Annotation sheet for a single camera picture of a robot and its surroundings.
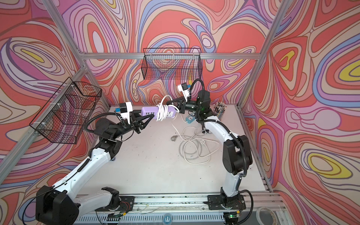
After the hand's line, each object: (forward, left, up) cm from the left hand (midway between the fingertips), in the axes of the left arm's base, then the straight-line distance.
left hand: (153, 116), depth 61 cm
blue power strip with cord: (+29, -20, -36) cm, 50 cm away
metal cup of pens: (+25, -38, -21) cm, 50 cm away
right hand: (+11, -5, -6) cm, 14 cm away
